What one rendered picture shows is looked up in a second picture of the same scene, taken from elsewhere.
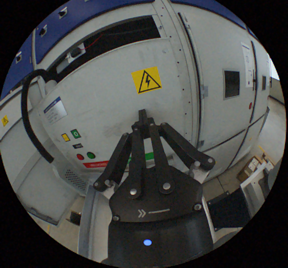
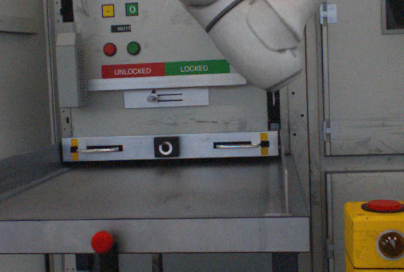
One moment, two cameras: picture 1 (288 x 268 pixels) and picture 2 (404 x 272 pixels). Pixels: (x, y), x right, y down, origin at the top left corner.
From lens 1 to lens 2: 1.21 m
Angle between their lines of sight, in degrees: 26
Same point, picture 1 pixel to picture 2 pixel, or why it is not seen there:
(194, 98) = (311, 26)
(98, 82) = not seen: outside the picture
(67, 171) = (81, 51)
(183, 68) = not seen: outside the picture
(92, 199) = (48, 169)
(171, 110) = not seen: hidden behind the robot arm
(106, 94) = not seen: outside the picture
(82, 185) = (82, 92)
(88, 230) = (8, 188)
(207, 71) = not seen: outside the picture
